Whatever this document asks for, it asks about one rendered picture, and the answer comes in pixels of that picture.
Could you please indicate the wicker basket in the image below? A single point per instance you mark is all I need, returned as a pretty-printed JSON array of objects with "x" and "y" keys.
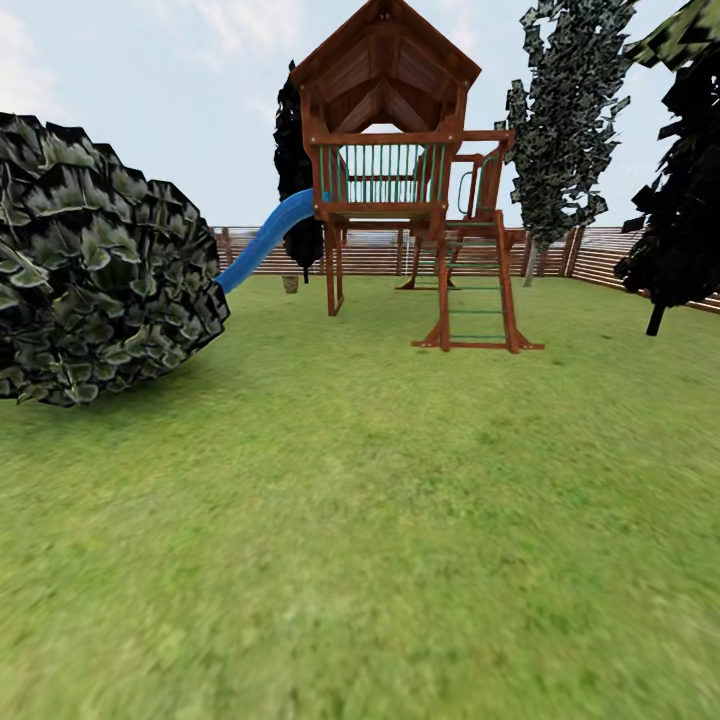
[{"x": 291, "y": 281}]

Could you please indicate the tree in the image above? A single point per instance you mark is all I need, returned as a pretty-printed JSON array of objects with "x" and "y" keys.
[
  {"x": 563, "y": 145},
  {"x": 682, "y": 36},
  {"x": 677, "y": 256},
  {"x": 304, "y": 242}
]

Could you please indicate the bush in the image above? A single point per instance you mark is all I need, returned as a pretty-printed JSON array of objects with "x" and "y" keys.
[{"x": 105, "y": 278}]

